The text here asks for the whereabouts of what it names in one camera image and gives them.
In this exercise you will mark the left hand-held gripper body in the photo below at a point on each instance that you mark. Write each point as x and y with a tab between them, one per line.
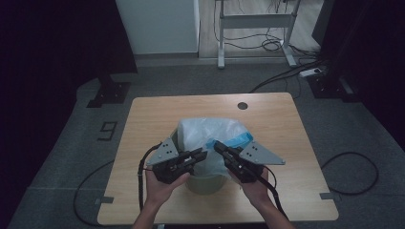
167	170

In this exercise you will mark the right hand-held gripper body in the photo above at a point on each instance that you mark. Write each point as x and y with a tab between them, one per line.
245	168

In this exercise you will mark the white plastic bag blue band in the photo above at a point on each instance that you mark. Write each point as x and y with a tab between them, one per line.
207	133

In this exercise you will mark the green plastic bin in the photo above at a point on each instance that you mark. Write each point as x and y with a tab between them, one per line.
205	186

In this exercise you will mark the person's left hand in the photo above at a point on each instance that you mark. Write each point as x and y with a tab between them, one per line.
160	191

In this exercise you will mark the person's right hand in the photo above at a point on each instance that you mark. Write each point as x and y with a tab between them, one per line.
256	191

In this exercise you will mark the dark round table grommet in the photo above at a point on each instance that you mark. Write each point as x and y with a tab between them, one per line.
242	106

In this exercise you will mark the black stand base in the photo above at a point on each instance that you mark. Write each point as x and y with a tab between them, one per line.
328	87
110	92

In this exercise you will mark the white power strip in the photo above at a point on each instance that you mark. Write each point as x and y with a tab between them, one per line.
309	72

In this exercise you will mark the white cabinet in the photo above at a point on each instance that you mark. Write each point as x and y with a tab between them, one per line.
159	25

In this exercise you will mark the black curtain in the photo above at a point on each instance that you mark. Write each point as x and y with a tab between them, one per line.
366	47
47	47

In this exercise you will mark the white metal desk frame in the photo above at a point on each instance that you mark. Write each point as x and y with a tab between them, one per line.
254	21

